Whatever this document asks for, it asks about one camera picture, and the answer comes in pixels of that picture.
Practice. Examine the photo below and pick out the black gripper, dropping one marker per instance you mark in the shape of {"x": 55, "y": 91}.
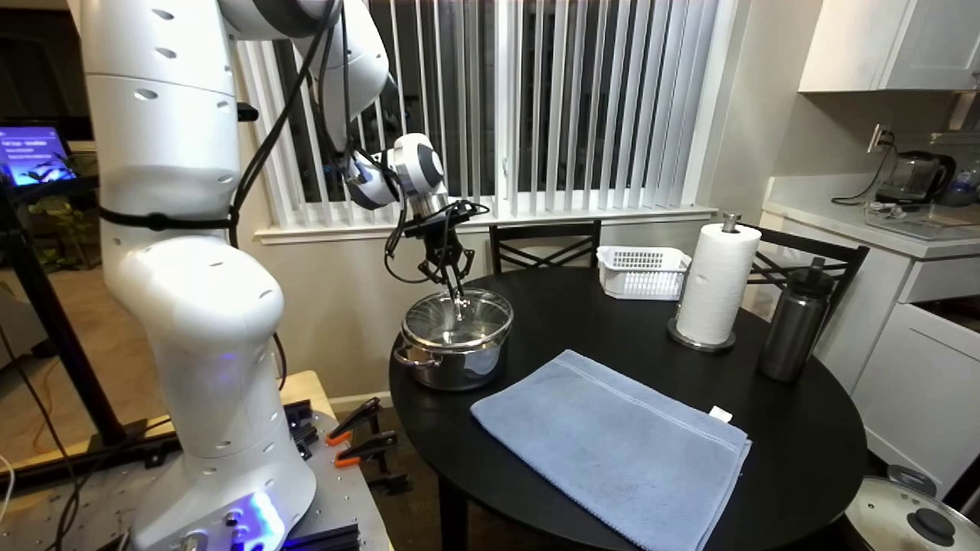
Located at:
{"x": 443, "y": 236}

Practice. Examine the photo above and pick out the round glass pot lid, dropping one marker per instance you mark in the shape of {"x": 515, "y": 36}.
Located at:
{"x": 461, "y": 318}

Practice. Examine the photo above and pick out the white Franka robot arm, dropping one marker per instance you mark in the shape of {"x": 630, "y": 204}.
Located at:
{"x": 163, "y": 133}

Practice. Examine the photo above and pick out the silver stainless steel pot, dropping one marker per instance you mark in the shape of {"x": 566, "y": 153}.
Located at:
{"x": 455, "y": 367}

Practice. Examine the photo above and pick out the black wooden chair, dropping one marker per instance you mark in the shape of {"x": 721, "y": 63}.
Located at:
{"x": 541, "y": 228}
{"x": 837, "y": 248}

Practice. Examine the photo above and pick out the white plastic basket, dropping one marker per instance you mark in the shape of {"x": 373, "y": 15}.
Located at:
{"x": 643, "y": 274}

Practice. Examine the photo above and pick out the white vertical window blinds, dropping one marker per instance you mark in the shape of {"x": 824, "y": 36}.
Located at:
{"x": 570, "y": 103}

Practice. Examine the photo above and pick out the blue folded towel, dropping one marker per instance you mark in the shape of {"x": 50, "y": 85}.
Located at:
{"x": 615, "y": 449}

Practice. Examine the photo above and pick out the wooden robot mounting platform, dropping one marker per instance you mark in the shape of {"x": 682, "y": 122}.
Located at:
{"x": 356, "y": 501}

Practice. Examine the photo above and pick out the white paper towel roll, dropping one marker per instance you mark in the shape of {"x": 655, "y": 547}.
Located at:
{"x": 714, "y": 281}

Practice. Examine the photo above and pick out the steel water bottle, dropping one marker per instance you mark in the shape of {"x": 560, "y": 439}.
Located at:
{"x": 793, "y": 326}

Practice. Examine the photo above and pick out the black monitor stand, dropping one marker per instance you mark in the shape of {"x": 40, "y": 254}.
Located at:
{"x": 63, "y": 326}

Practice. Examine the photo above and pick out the computer monitor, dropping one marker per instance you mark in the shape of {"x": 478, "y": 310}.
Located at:
{"x": 32, "y": 153}

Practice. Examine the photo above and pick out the black coffee maker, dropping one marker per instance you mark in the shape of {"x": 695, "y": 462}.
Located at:
{"x": 914, "y": 178}

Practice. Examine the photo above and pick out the white kitchen counter cabinet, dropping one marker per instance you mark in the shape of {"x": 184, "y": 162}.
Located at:
{"x": 920, "y": 356}

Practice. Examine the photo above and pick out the white upper kitchen cabinet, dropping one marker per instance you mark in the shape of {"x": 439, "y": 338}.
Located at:
{"x": 878, "y": 47}

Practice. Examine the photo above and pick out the white appliance with black knob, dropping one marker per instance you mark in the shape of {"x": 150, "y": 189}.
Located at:
{"x": 909, "y": 514}

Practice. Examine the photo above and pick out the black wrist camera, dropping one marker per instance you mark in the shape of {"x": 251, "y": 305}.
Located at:
{"x": 457, "y": 211}

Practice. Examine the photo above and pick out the white wall outlet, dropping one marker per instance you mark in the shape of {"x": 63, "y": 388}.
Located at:
{"x": 880, "y": 140}

